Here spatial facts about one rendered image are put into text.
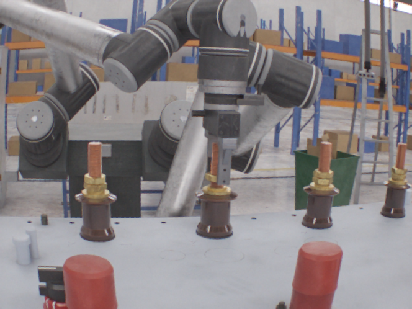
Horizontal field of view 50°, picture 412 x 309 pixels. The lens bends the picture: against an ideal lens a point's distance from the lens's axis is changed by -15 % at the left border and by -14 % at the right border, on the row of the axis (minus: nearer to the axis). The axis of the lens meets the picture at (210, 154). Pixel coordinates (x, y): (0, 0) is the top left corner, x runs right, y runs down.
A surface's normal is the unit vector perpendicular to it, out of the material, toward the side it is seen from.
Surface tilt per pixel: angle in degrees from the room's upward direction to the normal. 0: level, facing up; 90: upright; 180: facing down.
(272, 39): 90
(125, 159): 90
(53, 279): 90
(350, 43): 90
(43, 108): 56
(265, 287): 0
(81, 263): 4
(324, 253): 4
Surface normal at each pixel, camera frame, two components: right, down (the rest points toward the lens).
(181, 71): 0.26, 0.19
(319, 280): -0.15, 0.16
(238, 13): 0.67, 0.18
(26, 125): 0.21, -0.33
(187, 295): 0.05, -0.98
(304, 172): -0.83, 0.13
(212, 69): -0.39, 0.15
